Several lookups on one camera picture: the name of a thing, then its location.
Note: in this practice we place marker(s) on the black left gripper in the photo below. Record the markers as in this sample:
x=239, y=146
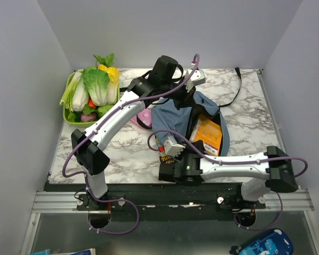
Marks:
x=186, y=99

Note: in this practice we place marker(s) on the blue student backpack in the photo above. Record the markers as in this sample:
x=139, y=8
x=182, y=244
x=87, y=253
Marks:
x=166, y=116

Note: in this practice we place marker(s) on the orange book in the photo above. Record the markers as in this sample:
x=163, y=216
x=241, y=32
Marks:
x=208, y=134

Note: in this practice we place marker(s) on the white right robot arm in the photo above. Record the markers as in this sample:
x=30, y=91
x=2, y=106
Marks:
x=268, y=171

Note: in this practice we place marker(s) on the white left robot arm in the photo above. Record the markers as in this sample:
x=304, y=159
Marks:
x=88, y=146

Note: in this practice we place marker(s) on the black cover story book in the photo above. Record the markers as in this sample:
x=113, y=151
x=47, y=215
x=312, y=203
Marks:
x=163, y=157

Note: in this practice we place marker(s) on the pink cartoon pencil case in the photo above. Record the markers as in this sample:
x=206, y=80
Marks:
x=143, y=119

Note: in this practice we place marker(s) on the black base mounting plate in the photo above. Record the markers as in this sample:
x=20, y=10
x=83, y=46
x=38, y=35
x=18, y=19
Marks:
x=161, y=202

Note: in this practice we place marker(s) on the yellow leaf napa cabbage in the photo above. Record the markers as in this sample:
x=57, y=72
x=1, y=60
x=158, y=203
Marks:
x=106, y=64

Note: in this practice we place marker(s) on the green leaf napa cabbage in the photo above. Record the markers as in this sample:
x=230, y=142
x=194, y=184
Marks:
x=95, y=82

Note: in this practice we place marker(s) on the round green cabbage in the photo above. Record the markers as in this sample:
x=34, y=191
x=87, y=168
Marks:
x=102, y=110

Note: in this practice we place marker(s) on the orange carrot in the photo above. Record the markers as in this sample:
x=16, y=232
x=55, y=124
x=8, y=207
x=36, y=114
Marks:
x=91, y=104

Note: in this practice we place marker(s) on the purple onion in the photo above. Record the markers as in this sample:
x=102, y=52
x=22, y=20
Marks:
x=88, y=117

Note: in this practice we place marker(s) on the white green leek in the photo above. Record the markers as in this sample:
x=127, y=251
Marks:
x=71, y=85

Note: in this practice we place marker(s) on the green vegetable basket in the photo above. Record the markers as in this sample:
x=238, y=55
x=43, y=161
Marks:
x=73, y=118

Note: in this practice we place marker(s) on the blue book at bottom edge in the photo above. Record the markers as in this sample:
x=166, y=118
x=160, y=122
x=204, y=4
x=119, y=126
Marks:
x=91, y=251

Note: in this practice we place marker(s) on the blue shark pencil case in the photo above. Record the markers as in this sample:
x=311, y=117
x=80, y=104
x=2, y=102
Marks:
x=272, y=241

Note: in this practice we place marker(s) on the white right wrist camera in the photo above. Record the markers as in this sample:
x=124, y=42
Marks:
x=172, y=148

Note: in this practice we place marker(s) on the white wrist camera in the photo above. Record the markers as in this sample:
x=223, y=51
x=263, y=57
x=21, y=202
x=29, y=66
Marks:
x=172, y=148
x=197, y=78

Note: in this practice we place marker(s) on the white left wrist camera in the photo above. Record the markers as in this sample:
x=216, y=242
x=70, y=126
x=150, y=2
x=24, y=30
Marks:
x=197, y=78

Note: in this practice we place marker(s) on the aluminium rail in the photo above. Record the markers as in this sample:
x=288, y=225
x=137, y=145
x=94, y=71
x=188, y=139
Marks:
x=55, y=203

